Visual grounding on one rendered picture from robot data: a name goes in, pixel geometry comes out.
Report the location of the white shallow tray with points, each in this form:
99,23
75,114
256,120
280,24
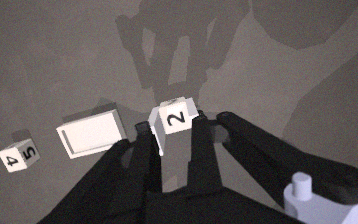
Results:
91,134

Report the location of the white cube face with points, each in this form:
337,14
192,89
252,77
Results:
19,155
174,115

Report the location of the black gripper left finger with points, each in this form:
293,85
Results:
88,201

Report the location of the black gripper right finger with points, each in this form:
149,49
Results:
312,189

